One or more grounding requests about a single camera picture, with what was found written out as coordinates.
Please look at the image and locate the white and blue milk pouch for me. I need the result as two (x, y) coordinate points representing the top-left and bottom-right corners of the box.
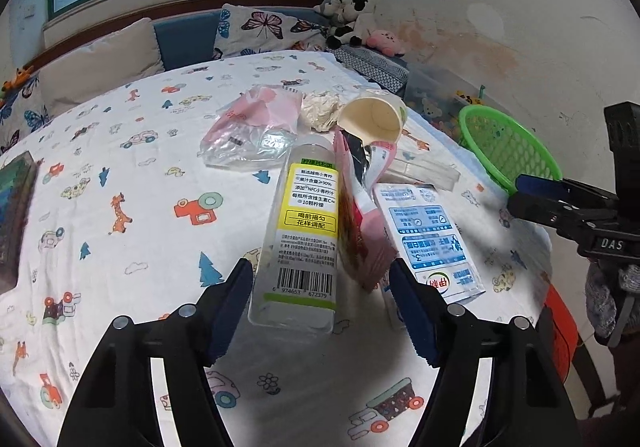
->
(374, 183), (486, 305)

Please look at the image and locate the green plastic basket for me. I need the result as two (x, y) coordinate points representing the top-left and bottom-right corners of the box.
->
(459, 104), (563, 194)

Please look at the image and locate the beige cushion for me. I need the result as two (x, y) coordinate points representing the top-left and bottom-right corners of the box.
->
(37, 17), (167, 116)

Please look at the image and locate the clear plastic box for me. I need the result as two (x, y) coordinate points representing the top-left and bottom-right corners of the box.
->
(389, 153), (461, 191)

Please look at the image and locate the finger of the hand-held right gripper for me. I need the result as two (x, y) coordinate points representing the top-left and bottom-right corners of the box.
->
(507, 192), (601, 240)
(515, 174), (621, 208)

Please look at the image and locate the person's right forearm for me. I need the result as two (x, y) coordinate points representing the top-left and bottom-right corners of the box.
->
(607, 332), (640, 420)

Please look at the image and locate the grey striped cloth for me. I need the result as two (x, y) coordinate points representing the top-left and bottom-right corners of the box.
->
(332, 47), (412, 94)

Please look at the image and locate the white cartoon printed bedsheet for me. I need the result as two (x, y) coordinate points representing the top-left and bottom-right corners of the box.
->
(0, 50), (551, 447)

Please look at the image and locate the beige paper cup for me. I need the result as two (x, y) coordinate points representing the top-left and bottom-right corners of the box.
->
(337, 96), (408, 146)

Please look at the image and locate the crumpled white tissue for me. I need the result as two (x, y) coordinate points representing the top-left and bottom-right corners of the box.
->
(300, 91), (344, 133)

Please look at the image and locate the clear pink plastic bag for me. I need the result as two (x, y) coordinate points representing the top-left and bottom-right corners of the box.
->
(200, 84), (306, 171)

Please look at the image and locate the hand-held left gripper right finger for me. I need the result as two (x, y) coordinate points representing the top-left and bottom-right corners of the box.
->
(389, 257), (583, 447)

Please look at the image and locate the pink plush toy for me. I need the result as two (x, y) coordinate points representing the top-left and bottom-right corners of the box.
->
(366, 28), (409, 58)

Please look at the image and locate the pink snack packet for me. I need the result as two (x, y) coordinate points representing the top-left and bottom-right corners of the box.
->
(332, 127), (399, 291)

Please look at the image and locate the clear bottle with yellow label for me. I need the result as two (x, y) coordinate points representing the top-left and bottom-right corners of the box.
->
(248, 137), (342, 334)

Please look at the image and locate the clear storage box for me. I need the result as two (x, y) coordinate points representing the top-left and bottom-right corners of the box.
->
(400, 62), (487, 139)

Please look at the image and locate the dark framed picture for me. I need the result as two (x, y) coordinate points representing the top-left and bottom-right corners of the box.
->
(0, 150), (40, 294)

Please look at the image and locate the butterfly print pillow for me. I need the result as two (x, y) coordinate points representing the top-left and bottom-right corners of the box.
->
(212, 4), (332, 61)
(0, 72), (52, 154)

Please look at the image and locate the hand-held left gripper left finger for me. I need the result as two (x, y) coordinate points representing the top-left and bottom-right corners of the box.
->
(59, 257), (254, 447)

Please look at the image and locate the orange plush toy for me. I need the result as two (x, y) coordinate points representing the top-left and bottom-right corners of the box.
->
(2, 67), (36, 93)

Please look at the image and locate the person's right hand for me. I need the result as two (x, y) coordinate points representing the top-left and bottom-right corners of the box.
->
(585, 263), (640, 347)

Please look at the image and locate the blue padded bench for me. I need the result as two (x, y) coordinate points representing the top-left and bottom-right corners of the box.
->
(151, 8), (331, 74)

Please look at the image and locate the black and white cow plush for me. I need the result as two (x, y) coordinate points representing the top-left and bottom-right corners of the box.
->
(314, 0), (377, 51)

